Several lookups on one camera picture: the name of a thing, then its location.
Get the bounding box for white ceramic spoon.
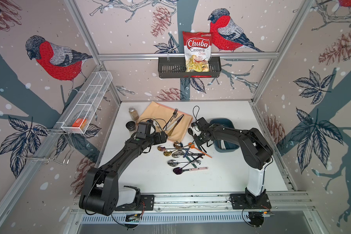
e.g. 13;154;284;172
220;140;226;150

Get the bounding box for teal plastic storage box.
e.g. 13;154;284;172
210;118;240;153

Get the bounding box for black spoon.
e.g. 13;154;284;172
188;128;203;146

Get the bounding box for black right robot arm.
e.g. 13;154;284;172
188;118;273;202

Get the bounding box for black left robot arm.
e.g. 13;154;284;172
79;120;168;216

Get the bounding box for rainbow spoon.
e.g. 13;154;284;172
157;145;186;152

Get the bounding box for gold spoon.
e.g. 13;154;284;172
163;149;186;158

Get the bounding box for silver spoon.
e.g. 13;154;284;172
167;160;201;167

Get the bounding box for small red box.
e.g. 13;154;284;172
72;118;87;128

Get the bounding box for black round lid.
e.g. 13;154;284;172
125;121;137;132

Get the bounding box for brown spice jar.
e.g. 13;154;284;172
129;107;139;121

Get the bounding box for peach cloth napkin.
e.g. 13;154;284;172
137;101;193;141

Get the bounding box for silver fork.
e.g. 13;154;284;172
164;108;178;130

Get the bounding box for red Chuba chips bag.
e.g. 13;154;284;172
182;32;213;72

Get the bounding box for orange handled spoon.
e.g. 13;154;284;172
188;142;212;158

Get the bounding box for purple spoon pink handle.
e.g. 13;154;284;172
173;167;209;175

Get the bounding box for clear wire wall shelf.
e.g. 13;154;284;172
61;71;113;134

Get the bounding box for black wall basket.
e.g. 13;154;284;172
158;57;222;79

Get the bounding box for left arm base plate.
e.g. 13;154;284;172
115;195;155;211

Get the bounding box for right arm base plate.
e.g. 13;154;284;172
228;191;272;210

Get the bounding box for wire hook rack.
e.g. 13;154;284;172
18;127;76;165

